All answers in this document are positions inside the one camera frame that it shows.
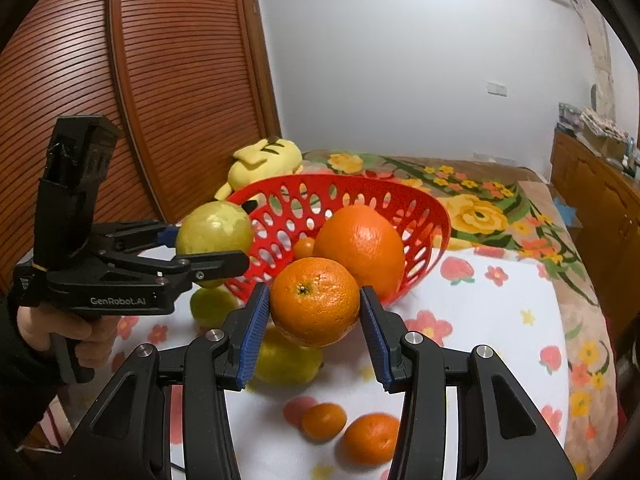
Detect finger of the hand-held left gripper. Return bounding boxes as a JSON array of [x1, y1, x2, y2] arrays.
[[99, 250, 251, 289], [95, 219, 181, 254]]

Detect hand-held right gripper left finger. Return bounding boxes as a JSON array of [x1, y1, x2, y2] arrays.
[[60, 282, 272, 480]]

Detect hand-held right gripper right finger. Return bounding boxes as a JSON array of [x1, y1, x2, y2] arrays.
[[359, 286, 576, 480]]

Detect yellow pear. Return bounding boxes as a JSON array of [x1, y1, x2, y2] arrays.
[[175, 201, 253, 263]]

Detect red perforated plastic basket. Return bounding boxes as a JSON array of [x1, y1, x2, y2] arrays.
[[225, 174, 452, 306]]

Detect large round orange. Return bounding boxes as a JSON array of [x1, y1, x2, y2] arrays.
[[270, 257, 362, 348]]

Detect small tangerine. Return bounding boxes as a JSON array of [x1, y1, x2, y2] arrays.
[[341, 412, 401, 466], [292, 236, 317, 261], [300, 402, 348, 442]]

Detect large orange with raised neck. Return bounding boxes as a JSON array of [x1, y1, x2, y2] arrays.
[[313, 204, 405, 301]]

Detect person's left hand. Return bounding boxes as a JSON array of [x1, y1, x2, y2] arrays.
[[17, 305, 119, 369]]

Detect yellow-green citrus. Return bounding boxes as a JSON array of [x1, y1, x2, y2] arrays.
[[190, 285, 241, 328]]

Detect yellow lemon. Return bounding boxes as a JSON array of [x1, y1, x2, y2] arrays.
[[250, 322, 325, 387]]

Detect white floral tablecloth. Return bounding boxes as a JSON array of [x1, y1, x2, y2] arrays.
[[30, 247, 571, 480]]

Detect yellow plush toy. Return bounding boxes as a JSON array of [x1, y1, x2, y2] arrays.
[[215, 137, 304, 201]]

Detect wooden louvered wardrobe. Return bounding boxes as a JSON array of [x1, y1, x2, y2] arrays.
[[0, 0, 283, 281]]

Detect floral blanket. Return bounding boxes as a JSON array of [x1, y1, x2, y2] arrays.
[[300, 150, 626, 480]]

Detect blue paper piece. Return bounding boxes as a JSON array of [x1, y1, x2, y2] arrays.
[[552, 197, 581, 228]]

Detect wooden sideboard cabinet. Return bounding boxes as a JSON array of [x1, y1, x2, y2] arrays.
[[550, 127, 640, 321]]

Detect pale curtain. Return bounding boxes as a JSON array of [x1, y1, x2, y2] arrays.
[[580, 0, 613, 121]]

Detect window blind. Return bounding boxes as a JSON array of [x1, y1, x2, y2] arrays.
[[607, 25, 640, 146]]

